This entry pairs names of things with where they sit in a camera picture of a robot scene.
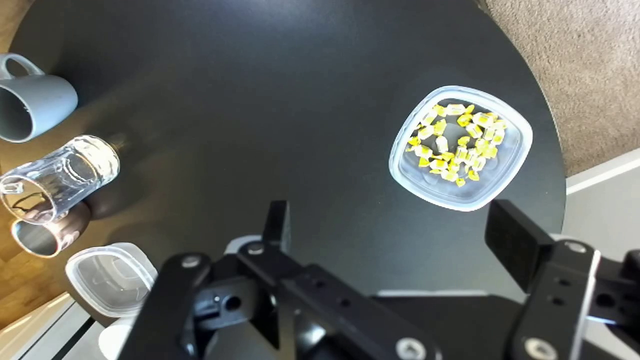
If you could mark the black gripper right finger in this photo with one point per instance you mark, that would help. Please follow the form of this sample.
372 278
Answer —
567 284

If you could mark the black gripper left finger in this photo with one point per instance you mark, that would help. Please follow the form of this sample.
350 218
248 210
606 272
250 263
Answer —
302 313

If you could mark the clear plastic bowl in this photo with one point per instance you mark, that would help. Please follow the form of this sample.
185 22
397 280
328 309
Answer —
494 177

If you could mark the empty clear plastic container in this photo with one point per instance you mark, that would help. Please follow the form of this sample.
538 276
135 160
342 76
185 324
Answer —
113 278

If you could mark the yellow food pieces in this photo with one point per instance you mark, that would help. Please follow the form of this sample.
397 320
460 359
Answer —
456 140

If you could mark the dark metallic cup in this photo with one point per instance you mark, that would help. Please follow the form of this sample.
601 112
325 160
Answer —
53 236

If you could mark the clear glass jar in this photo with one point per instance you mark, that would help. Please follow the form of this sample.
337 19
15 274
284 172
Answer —
51 187

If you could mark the grey ceramic mug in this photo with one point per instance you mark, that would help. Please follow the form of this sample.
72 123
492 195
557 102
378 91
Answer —
30 101

